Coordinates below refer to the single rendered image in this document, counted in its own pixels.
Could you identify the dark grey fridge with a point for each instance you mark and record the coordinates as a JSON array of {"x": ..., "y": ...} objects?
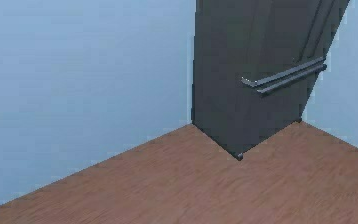
[{"x": 227, "y": 83}]

